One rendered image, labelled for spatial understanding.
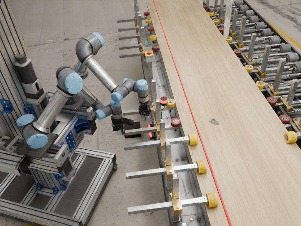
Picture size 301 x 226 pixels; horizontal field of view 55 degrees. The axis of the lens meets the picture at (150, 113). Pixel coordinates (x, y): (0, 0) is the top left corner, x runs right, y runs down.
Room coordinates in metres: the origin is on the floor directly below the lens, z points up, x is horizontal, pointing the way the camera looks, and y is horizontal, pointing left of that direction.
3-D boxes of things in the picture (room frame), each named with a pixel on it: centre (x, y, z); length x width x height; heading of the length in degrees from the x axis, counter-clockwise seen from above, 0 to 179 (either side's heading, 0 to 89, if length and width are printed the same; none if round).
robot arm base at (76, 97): (1.91, 0.64, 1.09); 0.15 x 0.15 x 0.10
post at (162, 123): (1.46, -0.08, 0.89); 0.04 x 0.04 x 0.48; 3
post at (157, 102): (1.71, -0.06, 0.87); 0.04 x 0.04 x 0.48; 3
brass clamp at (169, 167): (1.19, -0.09, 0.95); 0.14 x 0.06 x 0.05; 3
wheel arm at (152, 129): (1.67, 0.00, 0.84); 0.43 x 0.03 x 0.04; 93
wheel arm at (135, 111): (1.92, 0.02, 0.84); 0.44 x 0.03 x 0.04; 93
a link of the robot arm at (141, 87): (1.63, 0.04, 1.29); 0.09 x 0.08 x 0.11; 53
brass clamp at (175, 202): (0.94, -0.11, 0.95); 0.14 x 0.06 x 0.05; 3
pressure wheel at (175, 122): (1.68, -0.19, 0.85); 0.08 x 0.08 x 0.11
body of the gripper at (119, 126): (1.65, 0.26, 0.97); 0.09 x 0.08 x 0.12; 93
